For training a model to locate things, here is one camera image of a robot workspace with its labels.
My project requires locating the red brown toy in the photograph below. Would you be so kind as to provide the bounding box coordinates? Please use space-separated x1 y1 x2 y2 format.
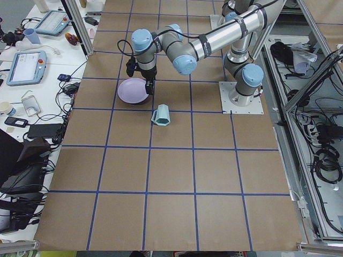
65 33 79 46

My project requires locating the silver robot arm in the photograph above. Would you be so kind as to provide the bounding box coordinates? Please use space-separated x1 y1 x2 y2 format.
221 0 240 23
126 1 284 107

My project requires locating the white paper cup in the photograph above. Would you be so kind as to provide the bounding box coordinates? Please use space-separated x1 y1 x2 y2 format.
0 101 16 116

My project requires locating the mint green faceted cup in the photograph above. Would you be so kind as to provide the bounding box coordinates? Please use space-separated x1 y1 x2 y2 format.
151 104 170 126

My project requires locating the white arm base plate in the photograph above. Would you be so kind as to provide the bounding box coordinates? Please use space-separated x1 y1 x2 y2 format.
210 14 227 32
219 81 264 115

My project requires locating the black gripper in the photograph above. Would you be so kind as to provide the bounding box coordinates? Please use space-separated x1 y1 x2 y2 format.
139 67 157 95

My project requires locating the blue plastic cup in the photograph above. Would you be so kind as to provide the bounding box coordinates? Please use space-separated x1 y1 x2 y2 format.
23 28 41 44

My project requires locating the pink plastic cup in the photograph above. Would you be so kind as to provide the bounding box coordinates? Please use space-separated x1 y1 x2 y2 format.
87 28 95 39

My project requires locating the aluminium frame post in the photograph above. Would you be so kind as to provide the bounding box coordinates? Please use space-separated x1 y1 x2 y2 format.
61 0 94 56

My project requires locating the near blue teach pendant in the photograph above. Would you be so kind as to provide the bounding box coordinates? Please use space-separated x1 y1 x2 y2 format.
6 51 47 86

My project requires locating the open metal tin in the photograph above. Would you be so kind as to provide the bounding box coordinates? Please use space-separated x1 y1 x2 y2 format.
21 95 41 117

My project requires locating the blue teach pendant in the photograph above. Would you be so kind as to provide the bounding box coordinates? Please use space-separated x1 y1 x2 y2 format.
6 51 47 86
34 10 70 36

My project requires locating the small blue device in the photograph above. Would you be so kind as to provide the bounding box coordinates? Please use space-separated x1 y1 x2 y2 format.
57 74 71 82

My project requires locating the far blue teach pendant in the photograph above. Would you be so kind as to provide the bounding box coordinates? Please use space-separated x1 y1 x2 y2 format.
34 10 70 36

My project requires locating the lavender round plate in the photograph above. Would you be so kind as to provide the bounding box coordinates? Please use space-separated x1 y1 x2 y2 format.
118 78 148 104

